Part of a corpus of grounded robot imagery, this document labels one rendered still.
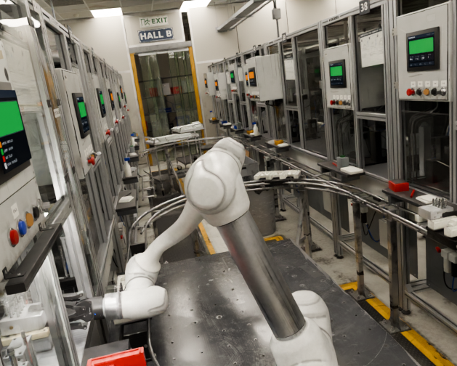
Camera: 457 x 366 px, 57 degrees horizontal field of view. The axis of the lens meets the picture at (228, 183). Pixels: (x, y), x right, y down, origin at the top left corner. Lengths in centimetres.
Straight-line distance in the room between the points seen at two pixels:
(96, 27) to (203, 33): 227
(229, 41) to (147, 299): 873
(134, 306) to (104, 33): 856
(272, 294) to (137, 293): 51
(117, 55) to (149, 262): 830
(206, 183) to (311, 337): 52
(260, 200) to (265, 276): 327
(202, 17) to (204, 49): 67
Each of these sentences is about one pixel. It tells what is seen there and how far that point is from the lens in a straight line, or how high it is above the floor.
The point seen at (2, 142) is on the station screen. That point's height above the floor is 161.
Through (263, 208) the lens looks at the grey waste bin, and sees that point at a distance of 443.
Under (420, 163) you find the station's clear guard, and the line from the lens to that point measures 264.
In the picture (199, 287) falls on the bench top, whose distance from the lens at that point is 218.
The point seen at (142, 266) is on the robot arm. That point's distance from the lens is 155.
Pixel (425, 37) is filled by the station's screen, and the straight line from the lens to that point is 243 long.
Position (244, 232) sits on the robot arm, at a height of 128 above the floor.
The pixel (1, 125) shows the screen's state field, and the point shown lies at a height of 164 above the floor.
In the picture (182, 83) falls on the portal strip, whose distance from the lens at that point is 969.
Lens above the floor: 167
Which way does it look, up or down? 14 degrees down
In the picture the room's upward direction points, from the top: 8 degrees counter-clockwise
